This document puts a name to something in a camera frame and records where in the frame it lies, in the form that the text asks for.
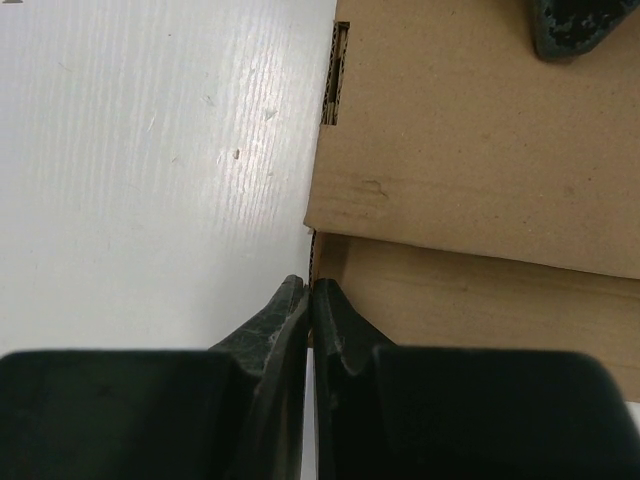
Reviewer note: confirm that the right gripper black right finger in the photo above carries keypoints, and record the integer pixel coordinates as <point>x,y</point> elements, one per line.
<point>385,411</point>

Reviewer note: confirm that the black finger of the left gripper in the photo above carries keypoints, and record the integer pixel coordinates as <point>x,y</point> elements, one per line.
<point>565,29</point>

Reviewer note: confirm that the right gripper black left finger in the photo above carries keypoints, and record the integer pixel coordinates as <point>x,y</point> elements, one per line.
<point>232,411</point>

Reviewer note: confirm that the brown cardboard box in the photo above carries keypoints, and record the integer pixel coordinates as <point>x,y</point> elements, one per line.
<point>467,192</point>

